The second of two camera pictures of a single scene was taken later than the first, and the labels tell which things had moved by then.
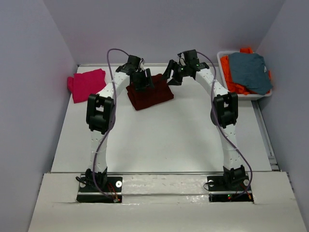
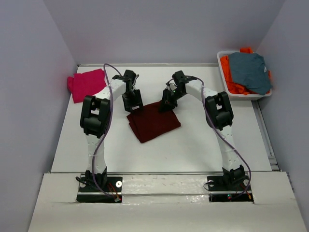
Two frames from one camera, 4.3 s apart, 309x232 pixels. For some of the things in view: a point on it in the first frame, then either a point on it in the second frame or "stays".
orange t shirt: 233,86 stays
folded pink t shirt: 83,85 stays
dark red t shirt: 143,98 to 149,123
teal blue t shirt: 249,71 stays
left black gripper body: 140,81 to 132,99
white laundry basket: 241,96 stays
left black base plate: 100,187 stays
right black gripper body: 180,71 to 171,97
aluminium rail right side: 272,158 stays
